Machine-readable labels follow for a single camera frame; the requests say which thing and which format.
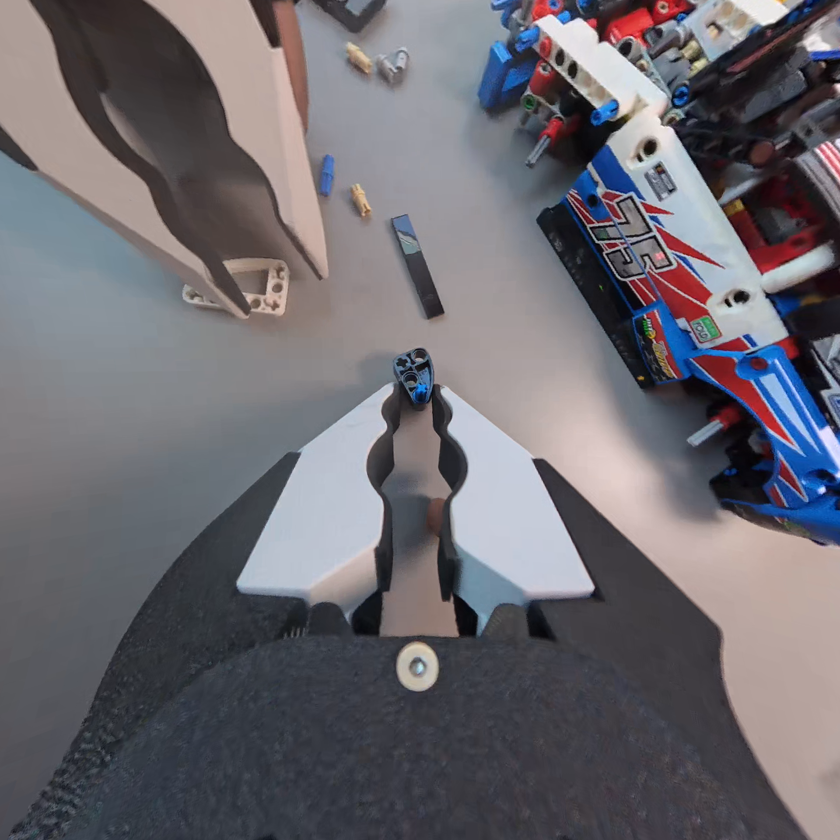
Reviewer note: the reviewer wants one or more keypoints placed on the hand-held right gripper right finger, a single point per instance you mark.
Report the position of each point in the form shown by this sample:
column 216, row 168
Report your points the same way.
column 518, row 525

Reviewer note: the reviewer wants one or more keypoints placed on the person's right hand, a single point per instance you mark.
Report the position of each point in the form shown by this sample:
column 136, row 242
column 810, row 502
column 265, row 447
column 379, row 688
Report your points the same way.
column 436, row 515

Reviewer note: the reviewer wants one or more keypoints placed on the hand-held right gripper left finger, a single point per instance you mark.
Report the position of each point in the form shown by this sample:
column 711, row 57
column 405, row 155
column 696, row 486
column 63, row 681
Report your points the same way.
column 315, row 525

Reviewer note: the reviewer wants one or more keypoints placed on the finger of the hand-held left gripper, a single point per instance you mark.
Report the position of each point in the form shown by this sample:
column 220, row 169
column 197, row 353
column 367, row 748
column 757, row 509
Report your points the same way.
column 262, row 98
column 65, row 118

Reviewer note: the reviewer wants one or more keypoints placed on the toy brick race car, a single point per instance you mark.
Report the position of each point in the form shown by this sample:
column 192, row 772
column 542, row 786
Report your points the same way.
column 656, row 262

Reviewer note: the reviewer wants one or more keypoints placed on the tan connector pin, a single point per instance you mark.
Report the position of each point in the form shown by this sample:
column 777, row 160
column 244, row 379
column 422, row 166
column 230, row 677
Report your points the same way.
column 360, row 200
column 359, row 58

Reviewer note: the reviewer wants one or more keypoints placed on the black triangular connector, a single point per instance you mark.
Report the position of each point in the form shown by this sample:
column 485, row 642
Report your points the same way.
column 410, row 364

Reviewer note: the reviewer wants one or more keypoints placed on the person's left hand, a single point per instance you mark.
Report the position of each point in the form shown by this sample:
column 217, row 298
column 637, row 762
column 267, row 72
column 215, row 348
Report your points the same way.
column 296, row 59

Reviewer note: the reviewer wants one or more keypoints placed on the dark grey frame piece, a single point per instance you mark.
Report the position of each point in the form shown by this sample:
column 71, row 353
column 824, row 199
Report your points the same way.
column 341, row 16

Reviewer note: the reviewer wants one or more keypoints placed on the white rectangular frame piece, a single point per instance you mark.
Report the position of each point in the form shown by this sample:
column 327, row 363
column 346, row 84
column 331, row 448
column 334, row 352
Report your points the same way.
column 253, row 265

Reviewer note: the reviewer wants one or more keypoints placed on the black flat tile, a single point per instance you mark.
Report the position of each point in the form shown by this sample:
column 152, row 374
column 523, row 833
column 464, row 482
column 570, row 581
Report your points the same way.
column 418, row 269

